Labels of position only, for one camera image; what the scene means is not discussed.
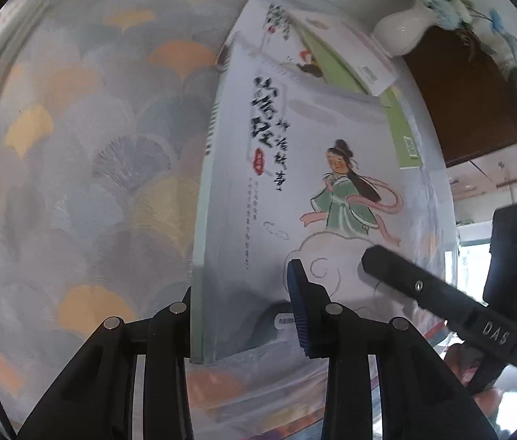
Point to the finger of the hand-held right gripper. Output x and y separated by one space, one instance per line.
414 284

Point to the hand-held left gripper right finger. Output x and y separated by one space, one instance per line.
297 311

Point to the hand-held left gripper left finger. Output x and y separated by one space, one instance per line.
176 330

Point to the green book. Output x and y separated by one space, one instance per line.
405 133

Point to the white book with black calligraphy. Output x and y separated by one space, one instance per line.
295 156

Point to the person's right hand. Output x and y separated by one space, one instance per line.
462 362

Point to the brown wooden cabinet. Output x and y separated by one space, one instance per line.
464 96

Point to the fan-patterned tablecloth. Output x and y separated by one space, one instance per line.
102 169

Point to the white book with barcode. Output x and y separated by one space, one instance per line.
359 50

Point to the white vase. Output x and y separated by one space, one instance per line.
400 27

